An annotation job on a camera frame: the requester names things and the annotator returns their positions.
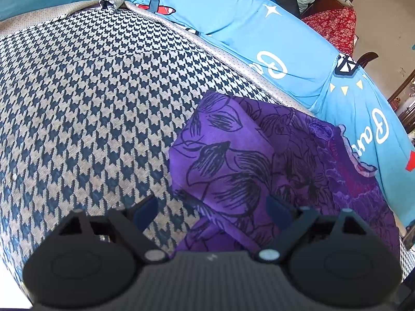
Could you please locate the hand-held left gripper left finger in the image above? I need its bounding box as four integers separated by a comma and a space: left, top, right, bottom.
55, 194, 169, 264

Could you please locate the dark wooden chair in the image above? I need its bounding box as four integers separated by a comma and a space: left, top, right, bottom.
355, 52, 379, 67

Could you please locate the wooden door frame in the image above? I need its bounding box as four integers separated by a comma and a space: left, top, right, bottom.
387, 71, 415, 130

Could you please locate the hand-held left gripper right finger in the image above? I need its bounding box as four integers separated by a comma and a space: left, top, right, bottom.
256, 195, 370, 264

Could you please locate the red floral cloth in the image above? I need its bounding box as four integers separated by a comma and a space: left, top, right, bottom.
303, 6, 357, 55

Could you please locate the purple floral shirt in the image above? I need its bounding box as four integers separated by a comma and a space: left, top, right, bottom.
169, 90, 403, 266

